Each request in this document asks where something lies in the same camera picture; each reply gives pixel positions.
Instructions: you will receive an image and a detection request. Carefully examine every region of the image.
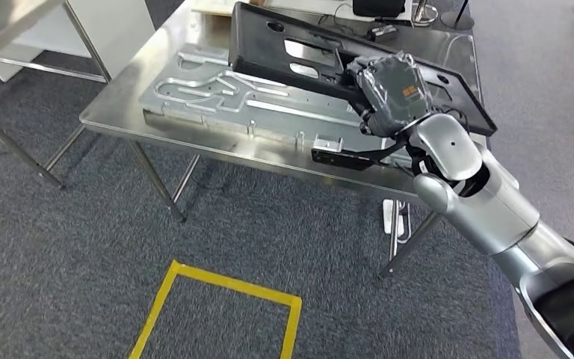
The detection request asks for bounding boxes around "stainless steel workbench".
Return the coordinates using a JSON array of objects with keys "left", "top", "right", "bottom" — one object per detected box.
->
[{"left": 78, "top": 0, "right": 489, "bottom": 280}]

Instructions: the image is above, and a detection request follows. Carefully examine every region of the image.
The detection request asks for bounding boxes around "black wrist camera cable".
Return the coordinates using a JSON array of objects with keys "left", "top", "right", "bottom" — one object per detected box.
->
[{"left": 405, "top": 144, "right": 446, "bottom": 180}]

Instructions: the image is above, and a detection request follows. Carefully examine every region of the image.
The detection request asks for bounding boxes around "black stanchion with round base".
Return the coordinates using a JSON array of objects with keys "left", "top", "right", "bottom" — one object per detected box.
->
[{"left": 439, "top": 0, "right": 475, "bottom": 31}]

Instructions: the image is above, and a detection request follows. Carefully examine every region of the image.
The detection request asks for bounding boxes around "chrome stanchion base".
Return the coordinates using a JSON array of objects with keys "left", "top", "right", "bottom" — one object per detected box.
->
[{"left": 411, "top": 0, "right": 439, "bottom": 27}]

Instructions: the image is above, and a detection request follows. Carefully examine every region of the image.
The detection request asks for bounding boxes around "black plastic plate frame part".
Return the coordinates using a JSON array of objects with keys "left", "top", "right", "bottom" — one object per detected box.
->
[{"left": 228, "top": 1, "right": 499, "bottom": 138}]

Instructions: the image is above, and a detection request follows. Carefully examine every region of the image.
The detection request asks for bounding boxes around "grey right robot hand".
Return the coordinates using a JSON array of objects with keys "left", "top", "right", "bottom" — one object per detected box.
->
[{"left": 345, "top": 51, "right": 434, "bottom": 139}]

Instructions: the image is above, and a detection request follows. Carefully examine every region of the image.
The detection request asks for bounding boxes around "steel table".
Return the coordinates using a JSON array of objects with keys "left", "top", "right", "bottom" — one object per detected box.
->
[{"left": 0, "top": 0, "right": 113, "bottom": 190}]

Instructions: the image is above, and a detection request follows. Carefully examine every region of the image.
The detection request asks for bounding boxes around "white cabinet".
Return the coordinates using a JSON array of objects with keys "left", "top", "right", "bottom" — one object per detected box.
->
[{"left": 0, "top": 0, "right": 155, "bottom": 84}]

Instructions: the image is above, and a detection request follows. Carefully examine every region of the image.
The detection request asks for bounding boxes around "aluminium fixture plate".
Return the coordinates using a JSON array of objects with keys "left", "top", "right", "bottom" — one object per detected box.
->
[{"left": 140, "top": 43, "right": 413, "bottom": 165}]

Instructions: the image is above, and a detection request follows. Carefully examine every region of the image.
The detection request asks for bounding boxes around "small black device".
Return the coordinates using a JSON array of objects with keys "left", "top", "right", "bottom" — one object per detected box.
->
[{"left": 367, "top": 24, "right": 398, "bottom": 42}]

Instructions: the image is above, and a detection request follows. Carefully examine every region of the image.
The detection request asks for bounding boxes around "white power strip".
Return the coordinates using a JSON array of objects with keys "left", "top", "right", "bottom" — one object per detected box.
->
[{"left": 382, "top": 198, "right": 411, "bottom": 245}]

